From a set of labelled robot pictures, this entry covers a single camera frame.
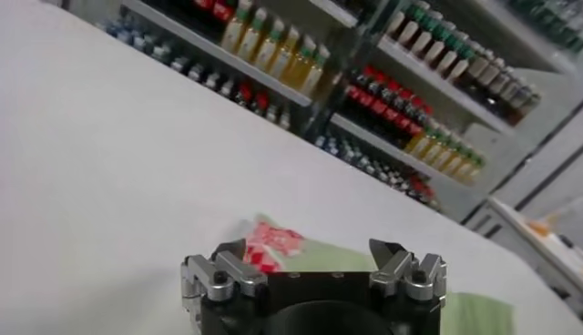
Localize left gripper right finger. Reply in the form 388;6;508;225
367;239;449;304

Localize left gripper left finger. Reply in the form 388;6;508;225
180;238;269;316

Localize green T-shirt red print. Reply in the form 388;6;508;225
240;213;516;335

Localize white beverage display cabinet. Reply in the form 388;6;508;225
63;0;347;137
313;0;583;224

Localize white cabinet shelf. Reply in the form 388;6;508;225
377;35;516;136
120;0;313;108
330;112;461;183

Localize clear beaker orange contents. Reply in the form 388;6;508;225
527;219;553;239

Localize white side table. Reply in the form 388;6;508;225
464;198;583;320

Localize open glass cabinet door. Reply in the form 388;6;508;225
459;104;583;224

